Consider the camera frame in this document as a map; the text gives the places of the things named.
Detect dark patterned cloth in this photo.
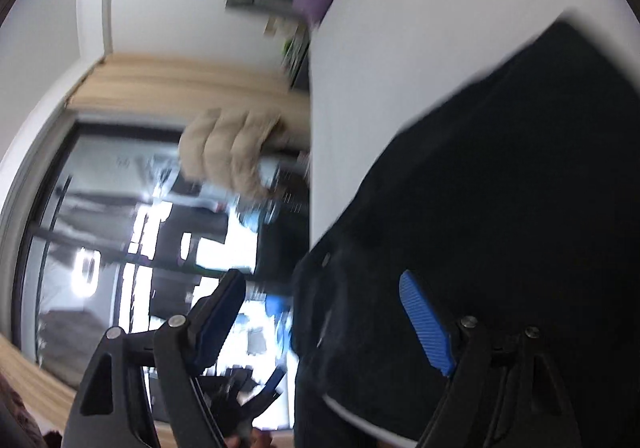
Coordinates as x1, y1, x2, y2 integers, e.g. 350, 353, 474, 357
0, 368, 62, 448

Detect white bed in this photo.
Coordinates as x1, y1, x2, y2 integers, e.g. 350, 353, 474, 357
307, 0, 640, 446

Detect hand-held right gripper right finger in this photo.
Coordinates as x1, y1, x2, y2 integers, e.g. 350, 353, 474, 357
399, 269, 583, 448

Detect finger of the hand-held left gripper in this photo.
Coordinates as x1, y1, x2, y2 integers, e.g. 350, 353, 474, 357
239, 295, 296, 429

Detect black pants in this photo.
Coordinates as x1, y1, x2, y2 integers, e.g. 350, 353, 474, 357
290, 20, 640, 448

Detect grey nightstand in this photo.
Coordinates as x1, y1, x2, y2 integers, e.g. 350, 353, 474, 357
280, 23, 312, 90

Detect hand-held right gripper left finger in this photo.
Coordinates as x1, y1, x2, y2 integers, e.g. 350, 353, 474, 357
62, 269, 247, 448

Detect beige puffer jacket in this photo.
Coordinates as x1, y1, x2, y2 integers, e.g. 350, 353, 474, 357
178, 108, 283, 201

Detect glass sliding door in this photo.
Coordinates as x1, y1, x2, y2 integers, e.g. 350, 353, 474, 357
10, 120, 311, 429

